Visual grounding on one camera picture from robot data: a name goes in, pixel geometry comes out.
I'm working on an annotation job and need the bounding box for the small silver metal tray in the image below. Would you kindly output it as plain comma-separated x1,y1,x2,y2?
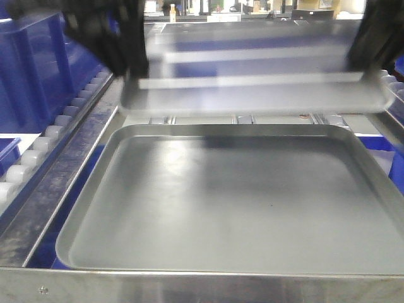
121,20,395,116

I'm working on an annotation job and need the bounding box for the large blue plastic crate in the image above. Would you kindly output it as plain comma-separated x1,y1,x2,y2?
1,14,103,133

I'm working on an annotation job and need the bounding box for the stainless steel front rack bar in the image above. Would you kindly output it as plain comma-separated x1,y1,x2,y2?
1,268,403,302

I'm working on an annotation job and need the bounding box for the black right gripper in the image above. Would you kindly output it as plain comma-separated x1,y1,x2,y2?
345,0,403,72

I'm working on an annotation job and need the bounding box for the small blue bin lower left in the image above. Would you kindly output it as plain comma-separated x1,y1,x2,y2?
0,138,21,177

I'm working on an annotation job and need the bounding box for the black box in background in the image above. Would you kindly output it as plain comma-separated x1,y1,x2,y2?
291,9,334,21

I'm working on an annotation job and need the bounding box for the large silver metal tray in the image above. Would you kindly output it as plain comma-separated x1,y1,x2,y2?
56,125,403,275

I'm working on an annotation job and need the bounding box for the bottle in background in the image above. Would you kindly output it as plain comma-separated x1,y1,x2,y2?
169,4,177,23

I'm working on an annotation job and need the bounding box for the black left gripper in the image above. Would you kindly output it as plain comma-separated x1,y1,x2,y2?
61,1,149,78

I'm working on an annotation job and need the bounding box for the white roller conveyor track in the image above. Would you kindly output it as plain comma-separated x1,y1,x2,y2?
1,68,110,213

